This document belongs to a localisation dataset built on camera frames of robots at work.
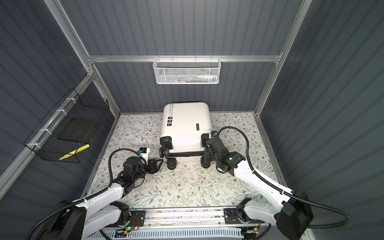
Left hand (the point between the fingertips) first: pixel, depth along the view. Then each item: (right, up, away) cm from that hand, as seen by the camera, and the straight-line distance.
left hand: (159, 160), depth 86 cm
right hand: (+28, +6, -5) cm, 30 cm away
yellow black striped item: (-33, +8, -19) cm, 39 cm away
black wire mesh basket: (-42, +14, -24) cm, 51 cm away
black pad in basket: (-38, +18, -10) cm, 43 cm away
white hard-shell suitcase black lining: (+16, +19, -2) cm, 25 cm away
